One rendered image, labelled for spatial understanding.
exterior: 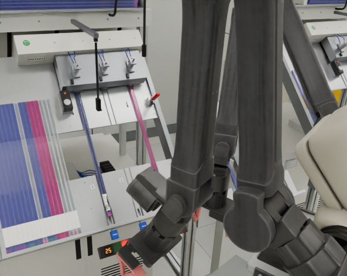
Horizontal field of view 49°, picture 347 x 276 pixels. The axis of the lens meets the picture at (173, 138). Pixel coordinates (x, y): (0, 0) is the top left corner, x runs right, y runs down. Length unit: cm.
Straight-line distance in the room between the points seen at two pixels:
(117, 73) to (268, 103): 108
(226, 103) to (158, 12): 247
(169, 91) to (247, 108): 306
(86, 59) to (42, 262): 88
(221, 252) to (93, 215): 76
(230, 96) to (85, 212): 70
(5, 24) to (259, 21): 116
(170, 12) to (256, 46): 292
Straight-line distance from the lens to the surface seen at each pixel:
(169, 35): 345
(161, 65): 348
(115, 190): 143
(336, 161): 67
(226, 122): 95
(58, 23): 157
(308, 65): 97
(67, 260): 185
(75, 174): 181
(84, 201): 140
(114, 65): 157
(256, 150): 55
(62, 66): 152
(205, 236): 250
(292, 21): 99
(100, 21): 161
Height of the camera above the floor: 159
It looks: 26 degrees down
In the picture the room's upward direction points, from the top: 3 degrees clockwise
